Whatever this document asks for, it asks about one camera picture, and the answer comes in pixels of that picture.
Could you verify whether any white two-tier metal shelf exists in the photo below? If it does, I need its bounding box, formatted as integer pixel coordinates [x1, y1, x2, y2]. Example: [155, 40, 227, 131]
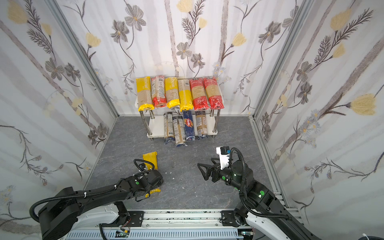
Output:
[139, 107, 221, 140]

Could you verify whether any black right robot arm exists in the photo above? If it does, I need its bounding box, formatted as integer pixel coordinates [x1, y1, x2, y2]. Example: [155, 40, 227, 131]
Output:
[197, 146, 318, 240]

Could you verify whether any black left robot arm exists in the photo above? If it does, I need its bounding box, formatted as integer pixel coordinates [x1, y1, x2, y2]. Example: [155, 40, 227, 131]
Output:
[29, 159, 164, 240]

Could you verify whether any red slim spaghetti pack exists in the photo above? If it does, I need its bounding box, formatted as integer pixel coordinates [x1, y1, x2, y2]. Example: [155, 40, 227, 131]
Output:
[151, 75, 167, 109]

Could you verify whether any long yellow Pastatime bag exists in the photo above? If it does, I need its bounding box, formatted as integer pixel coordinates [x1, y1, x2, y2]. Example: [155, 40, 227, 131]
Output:
[136, 77, 155, 111]

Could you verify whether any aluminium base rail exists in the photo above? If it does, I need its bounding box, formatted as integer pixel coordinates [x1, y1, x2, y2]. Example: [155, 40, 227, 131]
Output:
[56, 208, 301, 240]

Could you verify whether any short yellow Pastatime bag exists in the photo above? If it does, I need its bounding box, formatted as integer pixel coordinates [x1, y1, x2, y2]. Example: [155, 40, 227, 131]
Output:
[165, 77, 180, 109]

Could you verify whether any blue Barilla spaghetti pack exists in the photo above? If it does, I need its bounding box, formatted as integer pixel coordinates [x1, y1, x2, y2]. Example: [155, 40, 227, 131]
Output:
[183, 111, 195, 142]

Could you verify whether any red spaghetti bag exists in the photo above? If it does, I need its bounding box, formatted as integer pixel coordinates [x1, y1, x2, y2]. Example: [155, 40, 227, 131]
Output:
[190, 79, 210, 111]
[203, 78, 225, 110]

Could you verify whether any yellow pasta bag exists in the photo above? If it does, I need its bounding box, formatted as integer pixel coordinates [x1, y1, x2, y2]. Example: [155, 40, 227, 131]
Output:
[143, 152, 161, 198]

